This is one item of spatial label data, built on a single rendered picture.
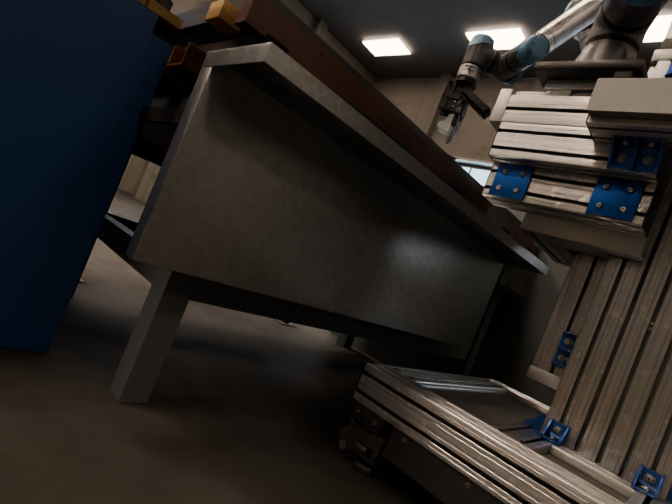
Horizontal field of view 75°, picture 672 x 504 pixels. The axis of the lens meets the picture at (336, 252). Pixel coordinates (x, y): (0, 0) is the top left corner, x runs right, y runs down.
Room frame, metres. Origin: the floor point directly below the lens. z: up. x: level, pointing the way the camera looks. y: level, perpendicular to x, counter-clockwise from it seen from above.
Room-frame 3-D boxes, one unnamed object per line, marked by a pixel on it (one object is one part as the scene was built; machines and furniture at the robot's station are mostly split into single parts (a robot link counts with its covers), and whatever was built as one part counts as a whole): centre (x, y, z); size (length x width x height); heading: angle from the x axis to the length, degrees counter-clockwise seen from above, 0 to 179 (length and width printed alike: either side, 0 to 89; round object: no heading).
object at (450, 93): (1.41, -0.18, 1.06); 0.09 x 0.08 x 0.12; 70
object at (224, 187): (1.20, -0.14, 0.48); 1.30 x 0.04 x 0.35; 135
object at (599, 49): (1.03, -0.43, 1.09); 0.15 x 0.15 x 0.10
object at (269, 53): (1.14, -0.19, 0.67); 1.30 x 0.20 x 0.03; 135
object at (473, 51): (1.41, -0.19, 1.22); 0.09 x 0.08 x 0.11; 101
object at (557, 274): (2.17, -0.62, 0.51); 1.30 x 0.04 x 1.01; 45
